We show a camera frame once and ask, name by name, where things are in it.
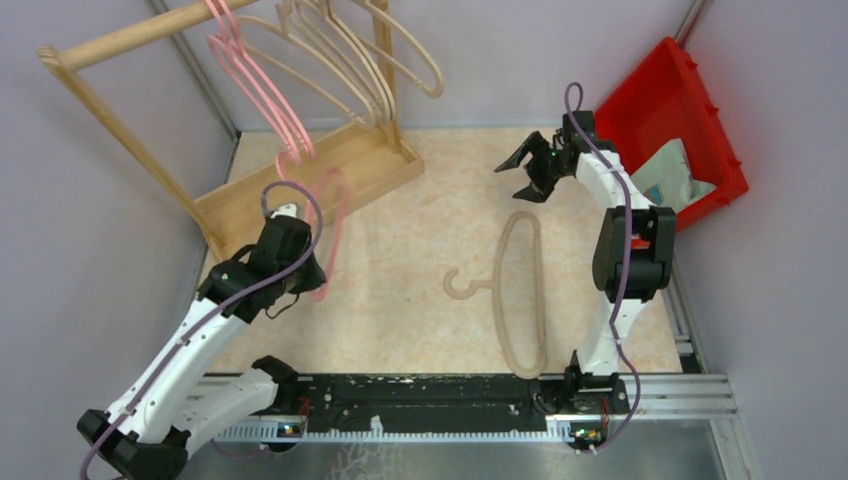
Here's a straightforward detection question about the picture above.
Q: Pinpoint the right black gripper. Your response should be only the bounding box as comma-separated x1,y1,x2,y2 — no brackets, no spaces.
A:
495,132,570,203

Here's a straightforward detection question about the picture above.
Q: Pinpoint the pink plastic hanger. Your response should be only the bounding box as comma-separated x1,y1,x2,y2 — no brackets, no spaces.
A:
210,0,317,159

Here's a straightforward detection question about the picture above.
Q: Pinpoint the beige hanger with left hook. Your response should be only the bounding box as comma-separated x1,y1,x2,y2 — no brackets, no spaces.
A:
442,211,549,379

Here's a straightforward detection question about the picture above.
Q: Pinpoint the beige plastic hanger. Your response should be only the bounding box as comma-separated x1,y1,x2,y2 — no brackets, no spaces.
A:
236,1,380,129

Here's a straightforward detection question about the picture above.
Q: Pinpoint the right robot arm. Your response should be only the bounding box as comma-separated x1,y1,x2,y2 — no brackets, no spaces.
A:
495,110,676,413

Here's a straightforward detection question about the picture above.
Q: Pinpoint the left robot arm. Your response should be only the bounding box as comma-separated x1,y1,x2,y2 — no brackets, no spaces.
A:
77,214,326,479

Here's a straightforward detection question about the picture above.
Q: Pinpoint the wooden hanger rack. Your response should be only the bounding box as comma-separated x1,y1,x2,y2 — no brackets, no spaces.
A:
37,1,444,260

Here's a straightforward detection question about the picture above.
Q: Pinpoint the printed cloth in bin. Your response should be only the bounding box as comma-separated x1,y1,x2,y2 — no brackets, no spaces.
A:
630,138,716,214

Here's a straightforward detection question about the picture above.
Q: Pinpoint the red plastic bin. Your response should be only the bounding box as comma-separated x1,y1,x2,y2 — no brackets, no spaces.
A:
595,37,748,231

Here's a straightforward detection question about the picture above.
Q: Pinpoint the black base bar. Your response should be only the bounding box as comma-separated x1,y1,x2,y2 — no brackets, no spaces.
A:
263,374,630,434

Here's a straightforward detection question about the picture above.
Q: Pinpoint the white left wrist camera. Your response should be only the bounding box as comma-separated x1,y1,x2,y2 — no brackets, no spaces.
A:
269,202,299,218

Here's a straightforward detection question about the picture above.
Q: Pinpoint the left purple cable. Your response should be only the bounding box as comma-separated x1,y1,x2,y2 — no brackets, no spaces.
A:
79,180,325,480

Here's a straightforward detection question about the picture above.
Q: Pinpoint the purple cable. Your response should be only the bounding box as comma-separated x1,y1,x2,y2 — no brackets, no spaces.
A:
79,180,325,480
563,82,644,456

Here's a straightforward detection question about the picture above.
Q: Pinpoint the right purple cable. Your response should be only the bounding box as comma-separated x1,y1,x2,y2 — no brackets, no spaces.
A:
563,82,644,456

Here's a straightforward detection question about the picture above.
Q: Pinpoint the aluminium rail frame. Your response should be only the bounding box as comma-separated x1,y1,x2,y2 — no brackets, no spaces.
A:
119,374,763,480

